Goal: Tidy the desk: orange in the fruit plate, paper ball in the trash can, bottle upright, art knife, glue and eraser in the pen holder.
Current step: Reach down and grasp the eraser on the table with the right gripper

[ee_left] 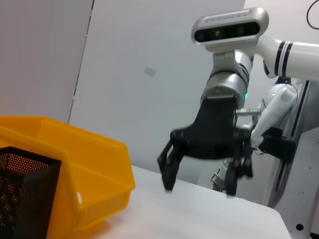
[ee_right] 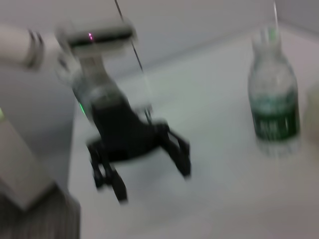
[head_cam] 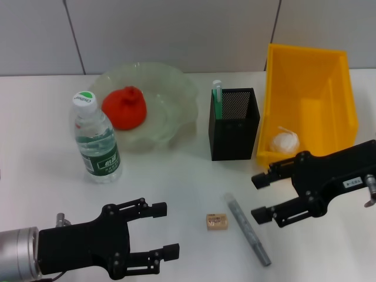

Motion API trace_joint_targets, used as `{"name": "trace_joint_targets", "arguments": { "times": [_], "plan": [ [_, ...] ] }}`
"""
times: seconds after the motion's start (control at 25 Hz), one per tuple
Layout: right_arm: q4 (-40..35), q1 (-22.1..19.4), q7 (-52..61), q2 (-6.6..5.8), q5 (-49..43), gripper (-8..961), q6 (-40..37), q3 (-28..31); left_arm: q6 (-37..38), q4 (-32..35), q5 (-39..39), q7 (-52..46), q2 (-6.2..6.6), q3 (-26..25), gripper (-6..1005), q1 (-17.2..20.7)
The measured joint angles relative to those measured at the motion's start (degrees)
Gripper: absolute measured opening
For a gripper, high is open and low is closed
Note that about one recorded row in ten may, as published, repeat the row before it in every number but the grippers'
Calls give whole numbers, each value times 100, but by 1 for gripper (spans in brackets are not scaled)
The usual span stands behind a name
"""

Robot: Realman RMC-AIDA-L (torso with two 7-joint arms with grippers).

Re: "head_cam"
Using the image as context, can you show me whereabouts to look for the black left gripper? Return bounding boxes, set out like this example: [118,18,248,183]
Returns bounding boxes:
[37,197,181,280]

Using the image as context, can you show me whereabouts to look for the black mesh pen holder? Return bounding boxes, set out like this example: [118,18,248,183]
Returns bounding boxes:
[207,87,261,162]

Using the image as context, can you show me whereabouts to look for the small beige eraser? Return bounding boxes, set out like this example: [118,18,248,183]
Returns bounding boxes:
[205,213,229,231]

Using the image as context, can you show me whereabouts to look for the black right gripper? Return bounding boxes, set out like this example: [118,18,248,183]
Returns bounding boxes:
[250,139,376,229]

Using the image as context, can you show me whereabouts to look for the clear glass fruit plate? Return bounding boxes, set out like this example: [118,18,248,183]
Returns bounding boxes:
[88,61,200,154]

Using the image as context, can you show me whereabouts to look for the mint green pen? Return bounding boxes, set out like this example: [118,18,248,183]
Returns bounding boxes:
[211,79,224,121]

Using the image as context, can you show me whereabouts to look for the left gripper cable with connector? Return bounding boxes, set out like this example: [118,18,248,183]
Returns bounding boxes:
[46,212,72,280]

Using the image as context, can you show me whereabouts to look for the grey marker pen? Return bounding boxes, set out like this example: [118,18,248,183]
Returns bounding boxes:
[224,192,272,267]

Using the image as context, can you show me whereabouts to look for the clear green-label water bottle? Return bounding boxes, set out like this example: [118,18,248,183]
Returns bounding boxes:
[69,90,123,184]

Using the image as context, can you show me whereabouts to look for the yellow plastic storage bin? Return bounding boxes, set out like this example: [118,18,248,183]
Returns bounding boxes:
[256,43,360,170]

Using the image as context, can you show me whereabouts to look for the red ball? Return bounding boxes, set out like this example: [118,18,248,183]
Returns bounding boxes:
[102,86,147,131]

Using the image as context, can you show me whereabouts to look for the white paper ball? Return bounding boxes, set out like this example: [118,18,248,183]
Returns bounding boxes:
[269,126,301,155]

